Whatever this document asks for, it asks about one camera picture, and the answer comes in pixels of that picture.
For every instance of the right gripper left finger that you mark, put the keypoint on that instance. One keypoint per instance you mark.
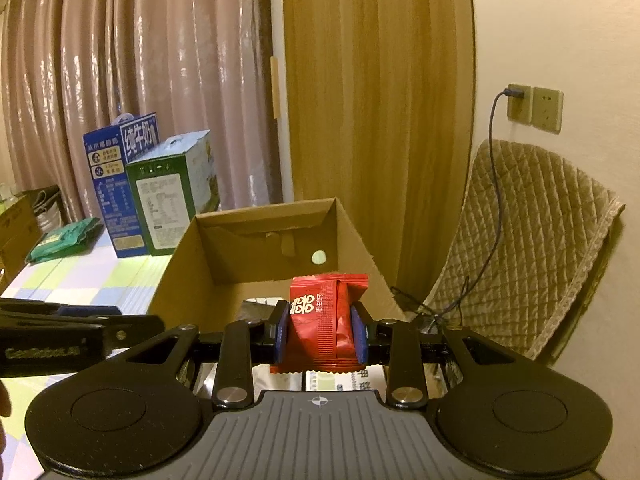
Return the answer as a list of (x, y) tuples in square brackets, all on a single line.
[(243, 344)]

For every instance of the pinkish brown curtain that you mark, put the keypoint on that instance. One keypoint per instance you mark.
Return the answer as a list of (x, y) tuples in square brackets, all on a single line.
[(72, 66)]

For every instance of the brown cardboard box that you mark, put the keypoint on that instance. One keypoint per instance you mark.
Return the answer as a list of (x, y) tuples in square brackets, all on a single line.
[(227, 257)]

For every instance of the wall power socket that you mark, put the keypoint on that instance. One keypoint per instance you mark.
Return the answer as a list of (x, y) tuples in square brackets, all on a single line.
[(541, 108)]

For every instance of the silver foil bag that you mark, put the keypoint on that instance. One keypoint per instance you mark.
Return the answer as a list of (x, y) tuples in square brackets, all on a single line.
[(206, 350)]

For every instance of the red snack packet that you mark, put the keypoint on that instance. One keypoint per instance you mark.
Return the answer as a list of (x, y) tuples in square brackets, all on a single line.
[(319, 336)]

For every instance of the green wet wipes pack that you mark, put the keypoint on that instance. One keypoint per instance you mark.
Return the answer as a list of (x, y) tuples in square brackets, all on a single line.
[(69, 240)]

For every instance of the brown paper bag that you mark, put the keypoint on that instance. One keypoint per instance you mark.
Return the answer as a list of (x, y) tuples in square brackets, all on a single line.
[(19, 232)]

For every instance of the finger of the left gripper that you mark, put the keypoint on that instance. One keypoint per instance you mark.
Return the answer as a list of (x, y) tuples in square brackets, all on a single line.
[(26, 308), (125, 331)]

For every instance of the white green medicine box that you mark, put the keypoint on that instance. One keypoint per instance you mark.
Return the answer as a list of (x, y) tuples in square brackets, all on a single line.
[(370, 378)]

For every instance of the quilted chair cover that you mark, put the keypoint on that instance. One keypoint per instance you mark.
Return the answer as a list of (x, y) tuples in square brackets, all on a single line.
[(530, 248)]

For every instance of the green milk carton box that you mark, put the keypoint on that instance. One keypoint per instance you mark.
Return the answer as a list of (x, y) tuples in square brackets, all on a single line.
[(172, 183)]

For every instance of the blue milk carton box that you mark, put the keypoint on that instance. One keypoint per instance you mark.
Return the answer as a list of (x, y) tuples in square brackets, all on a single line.
[(109, 150)]

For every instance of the person's hand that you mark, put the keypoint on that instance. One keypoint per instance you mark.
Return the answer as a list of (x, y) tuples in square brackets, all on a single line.
[(5, 412)]

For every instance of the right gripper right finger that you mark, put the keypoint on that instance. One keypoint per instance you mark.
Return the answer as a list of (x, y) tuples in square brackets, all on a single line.
[(396, 345)]

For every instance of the wooden door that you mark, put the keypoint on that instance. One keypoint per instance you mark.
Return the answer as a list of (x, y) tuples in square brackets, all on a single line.
[(380, 111)]

